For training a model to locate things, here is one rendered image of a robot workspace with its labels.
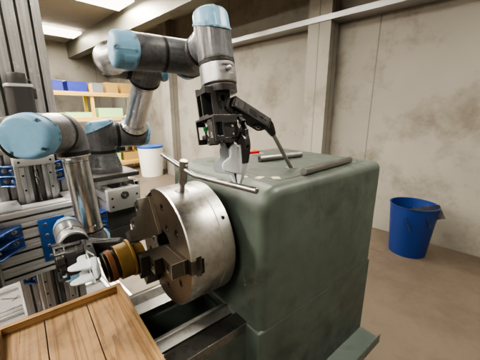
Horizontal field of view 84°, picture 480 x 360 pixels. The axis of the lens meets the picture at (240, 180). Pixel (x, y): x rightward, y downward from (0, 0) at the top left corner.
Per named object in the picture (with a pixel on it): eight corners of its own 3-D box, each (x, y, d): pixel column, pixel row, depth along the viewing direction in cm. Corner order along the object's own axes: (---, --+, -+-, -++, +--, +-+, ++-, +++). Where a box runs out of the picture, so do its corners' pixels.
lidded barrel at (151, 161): (170, 174, 617) (168, 145, 600) (146, 178, 577) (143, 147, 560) (158, 171, 654) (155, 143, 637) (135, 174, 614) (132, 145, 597)
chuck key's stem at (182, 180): (175, 200, 69) (177, 159, 64) (182, 198, 71) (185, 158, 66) (179, 204, 68) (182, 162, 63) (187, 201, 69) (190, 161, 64)
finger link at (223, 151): (212, 189, 59) (206, 147, 58) (233, 185, 62) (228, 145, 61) (220, 190, 56) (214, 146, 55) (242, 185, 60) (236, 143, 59)
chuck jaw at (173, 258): (178, 238, 71) (201, 254, 61) (179, 255, 72) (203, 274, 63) (136, 251, 64) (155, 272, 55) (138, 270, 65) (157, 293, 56)
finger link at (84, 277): (74, 301, 56) (68, 280, 63) (105, 289, 60) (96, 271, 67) (72, 288, 55) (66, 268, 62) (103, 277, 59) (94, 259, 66)
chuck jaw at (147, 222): (168, 233, 76) (156, 193, 78) (173, 229, 72) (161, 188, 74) (127, 245, 69) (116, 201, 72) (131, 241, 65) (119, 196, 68)
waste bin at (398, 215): (440, 251, 281) (451, 199, 267) (434, 268, 249) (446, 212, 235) (388, 236, 313) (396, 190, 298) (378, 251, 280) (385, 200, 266)
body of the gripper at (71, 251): (60, 286, 62) (54, 263, 71) (101, 271, 67) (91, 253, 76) (54, 256, 60) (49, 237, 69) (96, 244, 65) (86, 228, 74)
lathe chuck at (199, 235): (168, 247, 94) (171, 165, 81) (217, 314, 73) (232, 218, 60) (142, 256, 89) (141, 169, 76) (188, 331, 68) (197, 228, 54)
